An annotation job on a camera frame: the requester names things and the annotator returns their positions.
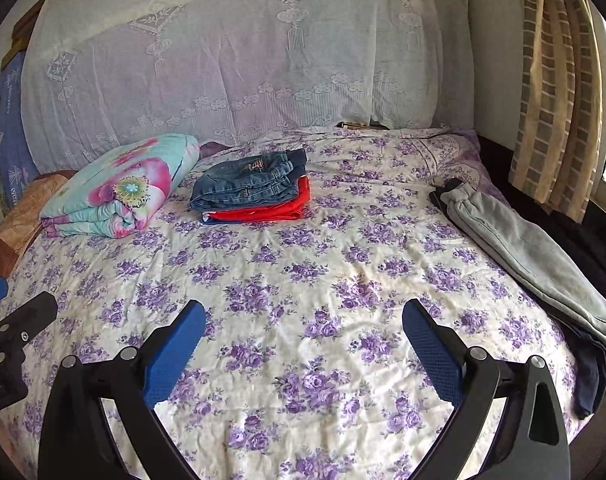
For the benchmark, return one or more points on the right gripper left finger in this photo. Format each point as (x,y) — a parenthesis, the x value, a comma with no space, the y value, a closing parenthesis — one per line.
(76,441)

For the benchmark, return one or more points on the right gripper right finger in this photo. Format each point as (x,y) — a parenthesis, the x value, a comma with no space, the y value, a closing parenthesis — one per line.
(530,441)

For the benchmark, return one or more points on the blue denim jeans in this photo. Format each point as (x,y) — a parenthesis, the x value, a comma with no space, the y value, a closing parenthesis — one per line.
(262,180)

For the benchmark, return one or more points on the brown pillow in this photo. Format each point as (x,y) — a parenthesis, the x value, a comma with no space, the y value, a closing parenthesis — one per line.
(22,225)

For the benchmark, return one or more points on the blue patterned pillow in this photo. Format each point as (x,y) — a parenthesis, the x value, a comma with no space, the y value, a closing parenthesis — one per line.
(17,168)

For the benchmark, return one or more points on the floral folded quilt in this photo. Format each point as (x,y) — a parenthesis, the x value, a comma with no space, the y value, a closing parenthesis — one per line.
(119,193)

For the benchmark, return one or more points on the grey sweatpants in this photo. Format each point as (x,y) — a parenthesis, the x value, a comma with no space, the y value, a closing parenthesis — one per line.
(527,253)

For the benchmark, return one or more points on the purple floral bed sheet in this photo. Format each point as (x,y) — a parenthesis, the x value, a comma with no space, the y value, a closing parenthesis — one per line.
(304,371)

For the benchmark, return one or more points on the beige checked curtain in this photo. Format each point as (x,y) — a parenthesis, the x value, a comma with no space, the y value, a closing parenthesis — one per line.
(561,110)

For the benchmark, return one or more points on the red folded garment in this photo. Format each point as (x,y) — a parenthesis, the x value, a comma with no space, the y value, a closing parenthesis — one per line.
(286,211)

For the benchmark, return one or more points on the white lace headboard cover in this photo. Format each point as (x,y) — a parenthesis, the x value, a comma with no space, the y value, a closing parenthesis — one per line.
(103,73)

